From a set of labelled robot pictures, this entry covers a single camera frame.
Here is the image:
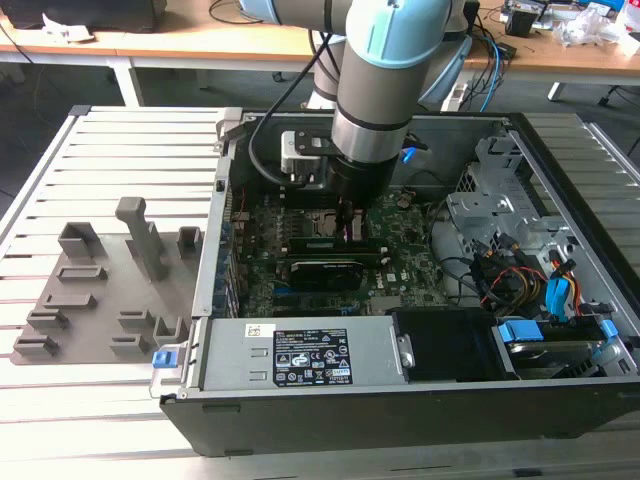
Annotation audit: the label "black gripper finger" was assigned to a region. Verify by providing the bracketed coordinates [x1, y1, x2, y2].
[336, 198, 358, 241]

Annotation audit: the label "black RAM slot pair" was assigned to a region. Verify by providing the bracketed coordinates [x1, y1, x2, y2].
[277, 243, 391, 266]

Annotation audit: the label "silver CPU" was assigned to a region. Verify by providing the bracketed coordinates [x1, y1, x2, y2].
[319, 209, 370, 240]

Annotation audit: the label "CPU socket with metal cover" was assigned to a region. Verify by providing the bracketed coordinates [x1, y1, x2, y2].
[303, 206, 377, 242]

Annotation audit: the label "black graphics card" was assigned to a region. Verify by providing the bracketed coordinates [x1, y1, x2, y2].
[287, 257, 364, 292]

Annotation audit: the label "green motherboard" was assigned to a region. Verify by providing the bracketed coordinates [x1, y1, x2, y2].
[219, 187, 451, 319]

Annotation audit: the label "silver metal drive cage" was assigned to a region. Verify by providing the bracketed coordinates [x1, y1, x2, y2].
[444, 134, 581, 281]

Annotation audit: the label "white power strip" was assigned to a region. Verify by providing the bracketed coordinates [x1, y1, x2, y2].
[442, 82, 469, 112]

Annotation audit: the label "black label sticker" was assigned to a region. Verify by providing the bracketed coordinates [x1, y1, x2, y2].
[272, 327, 354, 387]

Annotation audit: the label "black fan shroud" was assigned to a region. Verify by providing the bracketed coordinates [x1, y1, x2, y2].
[387, 307, 516, 384]

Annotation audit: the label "grey power supply unit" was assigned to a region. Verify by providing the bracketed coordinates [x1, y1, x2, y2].
[199, 315, 409, 392]

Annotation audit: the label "open black PC case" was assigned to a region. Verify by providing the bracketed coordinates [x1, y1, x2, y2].
[158, 107, 640, 459]

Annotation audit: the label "hard disk in blue carrier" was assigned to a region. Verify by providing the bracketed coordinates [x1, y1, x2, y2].
[492, 314, 626, 381]

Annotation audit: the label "small black speaker box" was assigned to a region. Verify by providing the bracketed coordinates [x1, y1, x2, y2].
[504, 7, 539, 37]

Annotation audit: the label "wooden desk with white legs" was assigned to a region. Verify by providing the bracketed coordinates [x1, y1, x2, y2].
[0, 12, 321, 109]

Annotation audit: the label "grey parts rack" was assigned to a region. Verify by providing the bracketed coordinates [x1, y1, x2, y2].
[9, 195, 206, 366]

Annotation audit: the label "wooden desk with clutter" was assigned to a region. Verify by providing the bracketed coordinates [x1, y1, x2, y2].
[464, 19, 640, 104]

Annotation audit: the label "clear crumpled plastic bag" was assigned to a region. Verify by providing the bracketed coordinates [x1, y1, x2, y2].
[552, 7, 626, 49]

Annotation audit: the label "black box on desk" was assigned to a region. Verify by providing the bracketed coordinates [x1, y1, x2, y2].
[4, 0, 166, 34]

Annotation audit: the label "white crumpled paper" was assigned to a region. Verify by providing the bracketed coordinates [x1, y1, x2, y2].
[41, 13, 96, 44]

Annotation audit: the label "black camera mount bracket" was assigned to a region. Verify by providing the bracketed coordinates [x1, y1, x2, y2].
[294, 130, 346, 156]

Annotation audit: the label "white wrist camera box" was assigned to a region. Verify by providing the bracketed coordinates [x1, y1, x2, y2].
[279, 130, 331, 175]

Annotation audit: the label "black camera cable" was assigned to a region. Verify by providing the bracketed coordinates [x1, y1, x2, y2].
[248, 29, 332, 190]

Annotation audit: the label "blue network cable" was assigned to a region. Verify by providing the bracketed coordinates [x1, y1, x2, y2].
[480, 37, 507, 114]

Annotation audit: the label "red yellow power wires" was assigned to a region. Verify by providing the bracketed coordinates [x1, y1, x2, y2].
[479, 264, 549, 311]

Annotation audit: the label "blue SATA cable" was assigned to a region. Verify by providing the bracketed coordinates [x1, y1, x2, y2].
[544, 272, 576, 326]

